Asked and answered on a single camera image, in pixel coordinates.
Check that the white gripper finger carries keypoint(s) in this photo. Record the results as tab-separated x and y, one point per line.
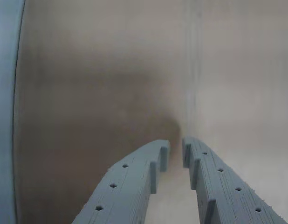
228	198
125	191

